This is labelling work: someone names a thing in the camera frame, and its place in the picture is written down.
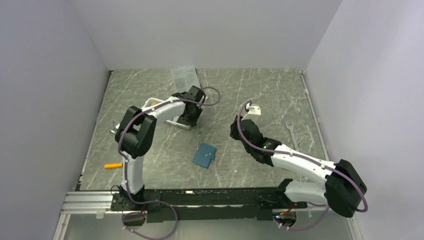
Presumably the white plastic basket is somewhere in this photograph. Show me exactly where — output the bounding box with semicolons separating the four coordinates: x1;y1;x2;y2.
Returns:
141;96;190;129

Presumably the blue card holder wallet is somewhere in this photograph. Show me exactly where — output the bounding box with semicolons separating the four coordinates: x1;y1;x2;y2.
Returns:
192;142;217;169

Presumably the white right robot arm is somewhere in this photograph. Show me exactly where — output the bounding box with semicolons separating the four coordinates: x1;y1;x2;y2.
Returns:
230;118;368;218

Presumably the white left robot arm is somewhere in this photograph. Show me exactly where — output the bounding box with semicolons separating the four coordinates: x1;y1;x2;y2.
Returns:
115;85;206;210

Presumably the clear plastic screw box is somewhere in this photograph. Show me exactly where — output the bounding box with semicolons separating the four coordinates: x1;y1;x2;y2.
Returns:
171;66;201;93

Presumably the chrome open-end wrench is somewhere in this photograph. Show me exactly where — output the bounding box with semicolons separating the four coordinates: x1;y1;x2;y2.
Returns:
285;122;299;151

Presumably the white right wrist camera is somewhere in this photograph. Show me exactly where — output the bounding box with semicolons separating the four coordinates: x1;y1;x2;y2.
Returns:
240;104;262;122

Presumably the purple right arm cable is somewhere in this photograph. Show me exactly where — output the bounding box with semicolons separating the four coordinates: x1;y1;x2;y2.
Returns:
236;99;369;214

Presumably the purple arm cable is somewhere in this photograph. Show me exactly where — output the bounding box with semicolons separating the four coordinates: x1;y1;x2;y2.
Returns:
236;99;369;214
117;86;222;239

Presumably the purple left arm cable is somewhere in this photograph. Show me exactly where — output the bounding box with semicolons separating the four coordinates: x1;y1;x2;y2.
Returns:
117;86;222;239

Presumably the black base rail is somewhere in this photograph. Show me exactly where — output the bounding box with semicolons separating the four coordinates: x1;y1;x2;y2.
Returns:
110;187;308;223

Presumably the orange handled screwdriver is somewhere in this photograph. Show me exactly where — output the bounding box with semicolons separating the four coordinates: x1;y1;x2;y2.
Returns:
104;162;123;169

